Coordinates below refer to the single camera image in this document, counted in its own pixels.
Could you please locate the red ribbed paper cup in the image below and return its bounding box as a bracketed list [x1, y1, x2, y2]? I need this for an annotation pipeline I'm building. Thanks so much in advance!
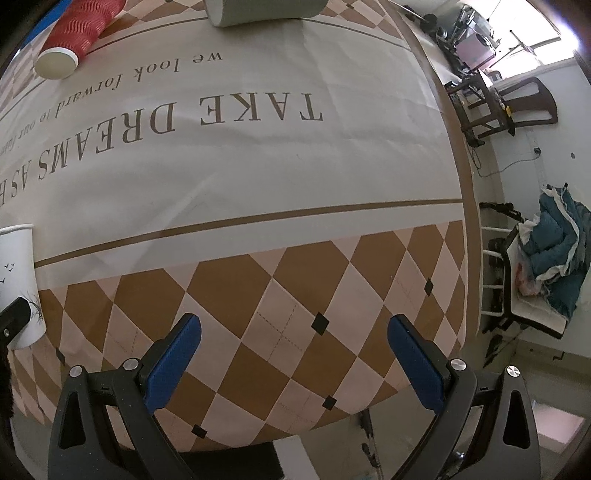
[34, 0, 126, 80]

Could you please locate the grey ribbed cup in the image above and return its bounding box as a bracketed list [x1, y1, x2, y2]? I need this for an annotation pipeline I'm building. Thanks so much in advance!
[204, 0, 328, 28]

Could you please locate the checkered printed tablecloth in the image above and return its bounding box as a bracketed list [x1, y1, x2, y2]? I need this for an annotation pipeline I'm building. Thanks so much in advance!
[1, 1, 472, 451]

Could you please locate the teal blanket pile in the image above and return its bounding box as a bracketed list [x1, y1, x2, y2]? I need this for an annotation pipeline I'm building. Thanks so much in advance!
[515, 185, 590, 319]

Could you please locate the black folding rack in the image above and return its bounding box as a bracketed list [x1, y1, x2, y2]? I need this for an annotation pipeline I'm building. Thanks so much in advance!
[479, 202, 568, 339]

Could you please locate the white cup with plant print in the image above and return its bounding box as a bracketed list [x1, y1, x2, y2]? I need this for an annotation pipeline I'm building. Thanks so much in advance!
[1, 224, 46, 350]

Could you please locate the dark wooden side chair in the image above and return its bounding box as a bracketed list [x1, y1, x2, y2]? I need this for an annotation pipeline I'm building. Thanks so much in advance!
[444, 72, 559, 148]

